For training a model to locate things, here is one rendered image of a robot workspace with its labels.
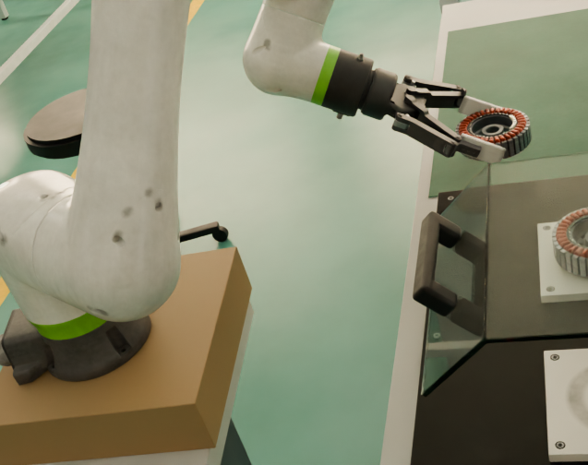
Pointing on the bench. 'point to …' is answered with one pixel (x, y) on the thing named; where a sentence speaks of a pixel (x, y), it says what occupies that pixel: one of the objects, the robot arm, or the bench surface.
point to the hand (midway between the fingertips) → (491, 132)
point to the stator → (503, 116)
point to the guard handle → (428, 289)
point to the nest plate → (575, 404)
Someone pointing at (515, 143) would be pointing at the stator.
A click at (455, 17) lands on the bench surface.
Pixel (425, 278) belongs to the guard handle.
